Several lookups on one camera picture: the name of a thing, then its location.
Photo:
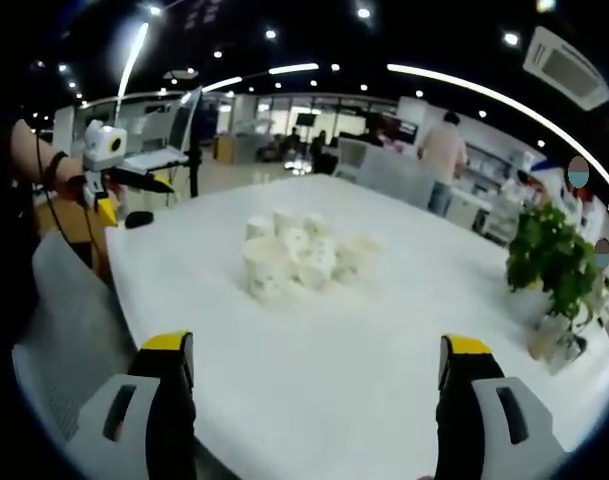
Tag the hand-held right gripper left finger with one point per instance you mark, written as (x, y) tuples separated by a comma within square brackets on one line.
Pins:
[(134, 425)]

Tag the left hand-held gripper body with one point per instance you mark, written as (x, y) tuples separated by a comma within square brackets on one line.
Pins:
[(101, 145)]

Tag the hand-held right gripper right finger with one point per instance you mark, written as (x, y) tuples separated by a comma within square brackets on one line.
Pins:
[(489, 425)]

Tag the cluster of white paper cups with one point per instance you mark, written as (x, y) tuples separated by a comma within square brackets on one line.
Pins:
[(289, 260)]

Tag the person's left hand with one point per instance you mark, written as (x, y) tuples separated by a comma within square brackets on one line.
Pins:
[(74, 182)]

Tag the open laptop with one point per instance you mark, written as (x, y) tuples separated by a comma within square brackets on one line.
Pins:
[(156, 150)]

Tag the small black object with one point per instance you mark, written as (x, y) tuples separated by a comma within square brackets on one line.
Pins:
[(139, 220)]

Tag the black wristband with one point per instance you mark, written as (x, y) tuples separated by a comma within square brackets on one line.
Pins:
[(54, 167)]

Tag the black tripod stand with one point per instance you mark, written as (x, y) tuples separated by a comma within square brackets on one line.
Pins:
[(195, 165)]

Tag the grey mesh chair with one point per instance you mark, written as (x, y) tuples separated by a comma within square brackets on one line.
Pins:
[(69, 340)]

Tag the glass plant vase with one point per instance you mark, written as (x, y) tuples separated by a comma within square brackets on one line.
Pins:
[(556, 340)]

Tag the white table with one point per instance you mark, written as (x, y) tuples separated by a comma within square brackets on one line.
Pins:
[(334, 360)]

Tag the green potted plant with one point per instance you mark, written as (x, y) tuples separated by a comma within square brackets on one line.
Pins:
[(554, 255)]

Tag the ceiling air conditioner vent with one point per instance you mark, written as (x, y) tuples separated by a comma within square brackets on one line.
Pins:
[(566, 67)]

